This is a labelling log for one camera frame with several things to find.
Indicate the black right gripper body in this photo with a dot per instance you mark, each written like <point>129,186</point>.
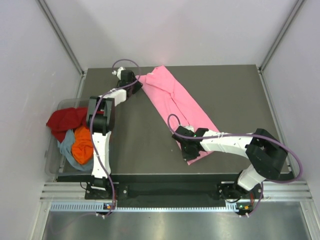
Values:
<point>187,153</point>

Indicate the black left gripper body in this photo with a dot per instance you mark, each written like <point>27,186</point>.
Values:
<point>135,86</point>

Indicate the pink t shirt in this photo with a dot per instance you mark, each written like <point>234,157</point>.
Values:
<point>172,101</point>

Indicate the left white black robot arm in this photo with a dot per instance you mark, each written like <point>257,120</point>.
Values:
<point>101,120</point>

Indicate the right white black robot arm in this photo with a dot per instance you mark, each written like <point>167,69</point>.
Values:
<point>260,148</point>

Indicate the red t shirt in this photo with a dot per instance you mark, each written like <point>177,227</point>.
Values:
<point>66,119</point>

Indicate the orange t shirt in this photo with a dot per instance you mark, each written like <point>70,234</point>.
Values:
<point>82,148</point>

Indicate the grey blue t shirt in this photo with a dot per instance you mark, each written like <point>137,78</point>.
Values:
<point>65,148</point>

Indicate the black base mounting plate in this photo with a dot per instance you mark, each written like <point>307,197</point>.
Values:
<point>217,191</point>

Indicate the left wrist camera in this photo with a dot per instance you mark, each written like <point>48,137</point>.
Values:
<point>124,75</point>

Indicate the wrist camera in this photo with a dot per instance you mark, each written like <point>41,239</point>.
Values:
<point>187,133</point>
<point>124,75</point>

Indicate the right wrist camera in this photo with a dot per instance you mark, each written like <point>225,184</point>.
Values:
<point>187,133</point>

